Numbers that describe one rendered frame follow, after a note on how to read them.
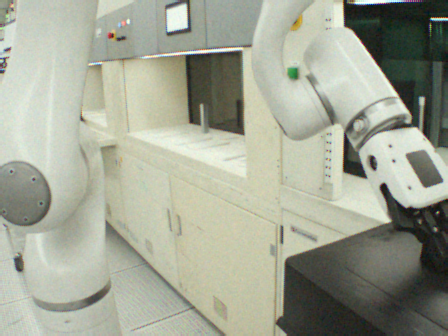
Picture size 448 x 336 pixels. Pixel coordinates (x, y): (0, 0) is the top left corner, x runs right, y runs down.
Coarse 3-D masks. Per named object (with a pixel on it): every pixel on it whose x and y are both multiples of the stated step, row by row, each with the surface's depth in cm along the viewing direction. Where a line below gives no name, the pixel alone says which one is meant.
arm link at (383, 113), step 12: (372, 108) 44; (384, 108) 43; (396, 108) 43; (360, 120) 44; (372, 120) 43; (384, 120) 43; (396, 120) 44; (348, 132) 47; (360, 132) 45; (372, 132) 44; (360, 144) 47
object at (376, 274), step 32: (384, 224) 53; (320, 256) 46; (352, 256) 45; (384, 256) 44; (416, 256) 43; (288, 288) 45; (320, 288) 40; (352, 288) 39; (384, 288) 38; (416, 288) 37; (288, 320) 46; (320, 320) 40; (352, 320) 35; (384, 320) 33; (416, 320) 32
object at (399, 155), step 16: (384, 128) 43; (400, 128) 44; (416, 128) 45; (368, 144) 43; (384, 144) 42; (400, 144) 42; (416, 144) 43; (368, 160) 44; (384, 160) 41; (400, 160) 41; (416, 160) 41; (432, 160) 43; (368, 176) 44; (384, 176) 41; (400, 176) 40; (416, 176) 40; (432, 176) 41; (384, 192) 42; (400, 192) 39; (416, 192) 39; (432, 192) 40; (384, 208) 42; (416, 208) 42
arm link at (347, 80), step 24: (312, 48) 50; (336, 48) 48; (360, 48) 48; (312, 72) 49; (336, 72) 47; (360, 72) 46; (336, 96) 47; (360, 96) 45; (384, 96) 44; (336, 120) 49
